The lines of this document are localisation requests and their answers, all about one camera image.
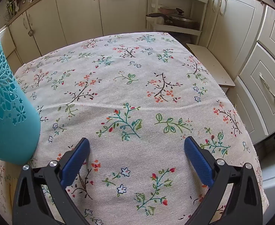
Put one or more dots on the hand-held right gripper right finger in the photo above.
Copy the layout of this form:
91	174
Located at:
198	161

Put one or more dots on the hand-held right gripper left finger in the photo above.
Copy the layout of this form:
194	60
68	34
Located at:
75	161

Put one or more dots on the teal perforated bucket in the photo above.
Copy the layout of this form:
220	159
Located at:
11	121

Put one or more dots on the wooden step stool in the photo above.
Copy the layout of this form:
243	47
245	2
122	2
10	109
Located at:
210	63

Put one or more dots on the white tiered shelf rack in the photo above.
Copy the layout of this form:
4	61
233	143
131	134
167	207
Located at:
174	29

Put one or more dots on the small hanging metal cup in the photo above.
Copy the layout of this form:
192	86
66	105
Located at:
30	33

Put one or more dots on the cream cabinet with small drawers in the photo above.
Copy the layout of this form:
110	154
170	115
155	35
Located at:
235	28

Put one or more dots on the pan with glass lid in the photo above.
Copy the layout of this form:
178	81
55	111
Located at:
181	22

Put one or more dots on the cream cabinet with tall doors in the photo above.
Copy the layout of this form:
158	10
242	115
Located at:
81	11

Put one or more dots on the brown clay dish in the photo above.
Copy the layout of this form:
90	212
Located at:
167	10

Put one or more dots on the wall utensil rack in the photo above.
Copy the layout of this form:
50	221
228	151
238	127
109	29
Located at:
13	4

